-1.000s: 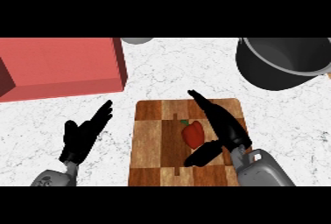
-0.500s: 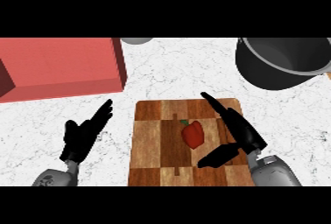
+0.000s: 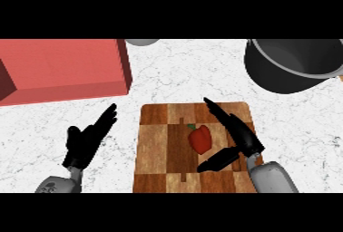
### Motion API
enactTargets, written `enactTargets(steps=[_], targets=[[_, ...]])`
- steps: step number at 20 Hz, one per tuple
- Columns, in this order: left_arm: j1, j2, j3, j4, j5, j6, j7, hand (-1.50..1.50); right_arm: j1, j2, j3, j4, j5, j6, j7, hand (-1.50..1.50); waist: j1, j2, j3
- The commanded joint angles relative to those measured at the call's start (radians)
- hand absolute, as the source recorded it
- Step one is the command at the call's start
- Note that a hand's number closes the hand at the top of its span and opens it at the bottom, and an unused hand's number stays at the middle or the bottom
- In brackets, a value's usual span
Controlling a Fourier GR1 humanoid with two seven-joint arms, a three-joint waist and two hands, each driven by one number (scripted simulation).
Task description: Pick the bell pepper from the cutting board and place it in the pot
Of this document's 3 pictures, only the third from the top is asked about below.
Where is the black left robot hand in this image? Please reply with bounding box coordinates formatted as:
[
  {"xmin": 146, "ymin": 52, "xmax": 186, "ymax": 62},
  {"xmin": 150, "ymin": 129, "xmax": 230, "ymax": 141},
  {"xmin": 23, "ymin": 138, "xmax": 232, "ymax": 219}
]
[{"xmin": 60, "ymin": 102, "xmax": 119, "ymax": 170}]

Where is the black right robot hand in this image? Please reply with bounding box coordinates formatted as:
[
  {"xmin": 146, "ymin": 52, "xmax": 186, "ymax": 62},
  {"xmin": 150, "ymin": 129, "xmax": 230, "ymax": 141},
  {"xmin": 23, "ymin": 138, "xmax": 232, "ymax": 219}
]
[{"xmin": 195, "ymin": 96, "xmax": 266, "ymax": 174}]

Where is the wooden checkered cutting board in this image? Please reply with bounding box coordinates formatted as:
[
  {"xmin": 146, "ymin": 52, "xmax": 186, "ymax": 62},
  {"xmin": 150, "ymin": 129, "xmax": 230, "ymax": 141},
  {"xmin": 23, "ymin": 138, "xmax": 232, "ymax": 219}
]
[{"xmin": 131, "ymin": 101, "xmax": 264, "ymax": 194}]

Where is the grey round object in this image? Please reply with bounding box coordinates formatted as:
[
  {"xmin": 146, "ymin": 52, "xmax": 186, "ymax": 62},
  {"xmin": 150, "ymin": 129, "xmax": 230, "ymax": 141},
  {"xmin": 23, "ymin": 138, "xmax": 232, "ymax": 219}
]
[{"xmin": 122, "ymin": 39, "xmax": 161, "ymax": 47}]

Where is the red bell pepper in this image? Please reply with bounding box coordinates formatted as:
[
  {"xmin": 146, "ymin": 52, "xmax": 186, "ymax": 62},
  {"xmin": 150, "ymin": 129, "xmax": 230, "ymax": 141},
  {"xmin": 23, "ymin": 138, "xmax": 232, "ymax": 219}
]
[{"xmin": 186, "ymin": 123, "xmax": 212, "ymax": 156}]

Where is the black pot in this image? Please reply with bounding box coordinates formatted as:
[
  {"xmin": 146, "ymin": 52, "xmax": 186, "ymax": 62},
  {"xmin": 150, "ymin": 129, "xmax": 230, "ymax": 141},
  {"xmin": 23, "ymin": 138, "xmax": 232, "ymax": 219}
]
[{"xmin": 242, "ymin": 39, "xmax": 343, "ymax": 95}]

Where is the red box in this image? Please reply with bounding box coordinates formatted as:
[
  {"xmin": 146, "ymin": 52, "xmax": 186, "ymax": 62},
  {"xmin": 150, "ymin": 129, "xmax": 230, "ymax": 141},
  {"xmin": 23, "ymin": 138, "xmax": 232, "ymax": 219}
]
[{"xmin": 0, "ymin": 39, "xmax": 134, "ymax": 108}]

